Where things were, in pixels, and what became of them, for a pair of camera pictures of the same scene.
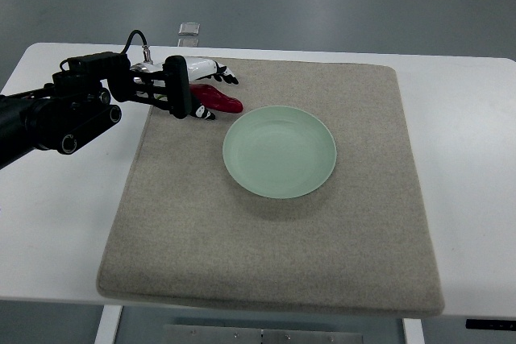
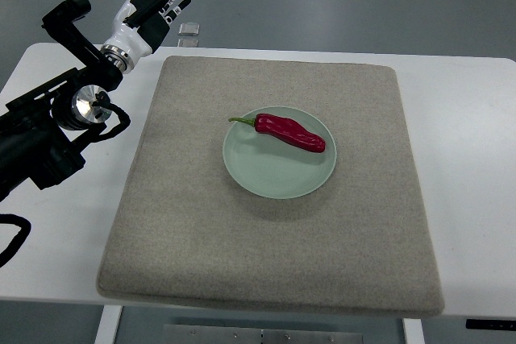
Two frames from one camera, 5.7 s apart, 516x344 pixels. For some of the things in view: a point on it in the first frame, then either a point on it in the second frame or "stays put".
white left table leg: [108, 324] stays put
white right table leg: [413, 331] stays put
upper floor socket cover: [189, 28] stays put
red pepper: [212, 97] to [286, 130]
